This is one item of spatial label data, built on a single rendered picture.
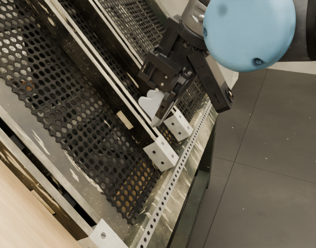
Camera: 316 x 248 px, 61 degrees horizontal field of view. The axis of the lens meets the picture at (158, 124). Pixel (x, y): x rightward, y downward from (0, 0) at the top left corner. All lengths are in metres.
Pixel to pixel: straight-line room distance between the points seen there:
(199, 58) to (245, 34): 0.22
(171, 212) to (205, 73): 0.64
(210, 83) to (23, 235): 0.52
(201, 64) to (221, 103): 0.07
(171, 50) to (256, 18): 0.25
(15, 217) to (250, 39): 0.62
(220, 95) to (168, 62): 0.10
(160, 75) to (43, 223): 0.46
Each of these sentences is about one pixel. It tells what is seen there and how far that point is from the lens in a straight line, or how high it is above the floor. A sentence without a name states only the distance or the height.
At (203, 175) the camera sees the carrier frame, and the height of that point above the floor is 0.18.
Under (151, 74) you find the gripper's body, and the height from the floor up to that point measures 1.43.
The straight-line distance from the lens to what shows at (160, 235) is 0.92.
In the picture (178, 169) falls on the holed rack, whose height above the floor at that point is 0.90.
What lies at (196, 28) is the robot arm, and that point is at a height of 1.51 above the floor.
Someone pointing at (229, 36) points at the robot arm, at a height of 1.54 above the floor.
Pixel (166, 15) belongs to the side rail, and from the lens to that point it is 1.85.
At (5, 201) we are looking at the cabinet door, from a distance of 0.71.
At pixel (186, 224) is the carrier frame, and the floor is 0.18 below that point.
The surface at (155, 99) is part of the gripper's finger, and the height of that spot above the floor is 1.38.
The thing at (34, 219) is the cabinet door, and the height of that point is 1.08.
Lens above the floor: 1.58
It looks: 30 degrees down
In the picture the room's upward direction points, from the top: straight up
